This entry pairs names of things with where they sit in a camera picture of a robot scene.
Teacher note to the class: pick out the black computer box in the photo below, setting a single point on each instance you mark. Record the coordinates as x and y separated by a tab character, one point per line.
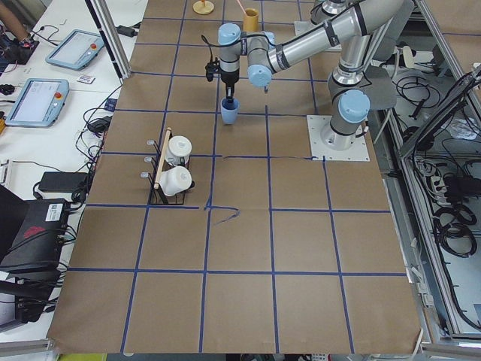
30	232

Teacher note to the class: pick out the white mug near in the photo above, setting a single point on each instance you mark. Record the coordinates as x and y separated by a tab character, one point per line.
175	180

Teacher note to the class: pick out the white mug far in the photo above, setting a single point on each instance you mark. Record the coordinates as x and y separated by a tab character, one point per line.
179	150

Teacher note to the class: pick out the teach pendant near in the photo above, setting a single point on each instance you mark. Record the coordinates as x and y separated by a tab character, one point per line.
39	103

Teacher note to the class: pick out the pink chopstick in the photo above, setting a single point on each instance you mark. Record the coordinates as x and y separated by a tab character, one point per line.
241	7

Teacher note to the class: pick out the small label card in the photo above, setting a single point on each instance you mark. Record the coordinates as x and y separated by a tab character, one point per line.
86	79

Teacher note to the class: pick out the wooden rod on rack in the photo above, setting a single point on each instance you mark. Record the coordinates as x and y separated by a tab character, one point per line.
161	160

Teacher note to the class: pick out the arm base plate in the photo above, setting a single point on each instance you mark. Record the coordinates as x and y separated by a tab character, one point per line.
326	144

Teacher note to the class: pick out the light blue plastic cup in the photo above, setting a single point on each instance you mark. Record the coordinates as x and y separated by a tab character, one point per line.
229	110

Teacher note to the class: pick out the bamboo chopstick holder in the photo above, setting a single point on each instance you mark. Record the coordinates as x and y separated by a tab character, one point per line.
251	20

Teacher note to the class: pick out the white mug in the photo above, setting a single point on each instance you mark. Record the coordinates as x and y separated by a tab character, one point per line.
179	150
175	180

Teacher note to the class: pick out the teach pendant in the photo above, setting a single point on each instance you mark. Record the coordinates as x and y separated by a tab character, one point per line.
39	103
77	50

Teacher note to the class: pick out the aluminium frame post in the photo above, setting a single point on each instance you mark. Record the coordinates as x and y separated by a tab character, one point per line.
104	23

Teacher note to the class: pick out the black power adapter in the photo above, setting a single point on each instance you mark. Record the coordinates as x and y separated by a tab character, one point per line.
62	182

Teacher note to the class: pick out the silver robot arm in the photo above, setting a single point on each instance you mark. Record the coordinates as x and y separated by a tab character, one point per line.
357	27

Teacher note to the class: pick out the wooden mug tree stand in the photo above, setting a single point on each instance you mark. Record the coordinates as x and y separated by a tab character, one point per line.
203	7

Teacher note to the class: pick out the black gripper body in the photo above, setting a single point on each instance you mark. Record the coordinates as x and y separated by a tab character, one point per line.
228	77

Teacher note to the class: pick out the black wire mug rack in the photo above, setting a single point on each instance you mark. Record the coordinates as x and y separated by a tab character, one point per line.
157	197

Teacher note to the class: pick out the teach pendant far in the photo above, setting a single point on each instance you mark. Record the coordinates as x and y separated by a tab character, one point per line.
77	50

